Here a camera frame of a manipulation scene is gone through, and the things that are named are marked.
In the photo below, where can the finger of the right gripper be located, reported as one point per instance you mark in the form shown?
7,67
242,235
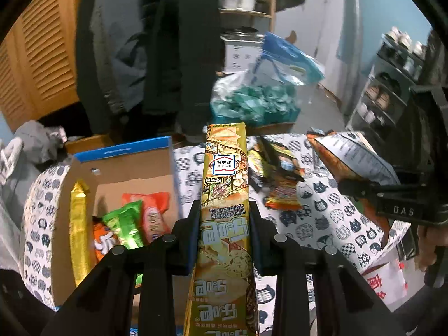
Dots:
359,189

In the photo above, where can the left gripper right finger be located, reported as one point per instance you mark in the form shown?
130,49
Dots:
345,303

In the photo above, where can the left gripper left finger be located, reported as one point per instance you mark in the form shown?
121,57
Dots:
154,265

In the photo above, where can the orange white chip bag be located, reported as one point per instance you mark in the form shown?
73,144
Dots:
346,157

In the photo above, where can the orange octopus chip bag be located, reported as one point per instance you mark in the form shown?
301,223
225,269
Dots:
104,238

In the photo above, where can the small orange yellow snack pack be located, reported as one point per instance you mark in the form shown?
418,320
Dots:
283,195

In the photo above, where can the yellow cracker pack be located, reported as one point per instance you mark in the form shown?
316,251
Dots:
79,233

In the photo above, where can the green snack bag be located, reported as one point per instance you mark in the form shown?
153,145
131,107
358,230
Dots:
125,223

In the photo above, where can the black noodle snack bag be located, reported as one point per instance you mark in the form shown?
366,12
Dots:
270,162

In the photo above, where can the red orange snack bag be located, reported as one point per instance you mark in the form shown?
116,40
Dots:
153,207

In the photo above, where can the tall yellow cracker box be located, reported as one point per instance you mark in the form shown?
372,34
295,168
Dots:
222,297

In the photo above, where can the blue cardboard shoe box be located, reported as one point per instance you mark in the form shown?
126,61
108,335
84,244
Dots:
145,167

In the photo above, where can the person right hand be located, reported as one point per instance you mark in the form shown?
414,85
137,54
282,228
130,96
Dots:
429,238

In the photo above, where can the white red paper sign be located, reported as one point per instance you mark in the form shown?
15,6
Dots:
388,282

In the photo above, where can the cat pattern tablecloth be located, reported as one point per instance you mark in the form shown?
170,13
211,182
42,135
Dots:
326,217

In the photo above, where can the shoe rack with shoes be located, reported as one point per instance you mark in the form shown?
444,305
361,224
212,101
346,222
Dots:
384,97

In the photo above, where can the blue white plastic bag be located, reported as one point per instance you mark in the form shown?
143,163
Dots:
281,61

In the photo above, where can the teal box with tissue paper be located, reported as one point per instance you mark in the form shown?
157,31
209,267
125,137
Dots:
235,101

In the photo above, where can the grey fleece clothing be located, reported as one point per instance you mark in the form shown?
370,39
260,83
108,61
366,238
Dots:
33,145

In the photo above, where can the white appliance with pot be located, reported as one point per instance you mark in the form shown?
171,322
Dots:
241,50

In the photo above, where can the wooden shelf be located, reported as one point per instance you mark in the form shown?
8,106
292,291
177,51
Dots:
252,10

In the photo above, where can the white cooking pot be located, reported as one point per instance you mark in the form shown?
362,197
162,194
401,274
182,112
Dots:
244,5

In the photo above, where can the wooden louvered door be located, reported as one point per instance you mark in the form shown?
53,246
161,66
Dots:
38,69

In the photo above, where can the dark hanging jackets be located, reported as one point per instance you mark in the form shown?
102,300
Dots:
146,68

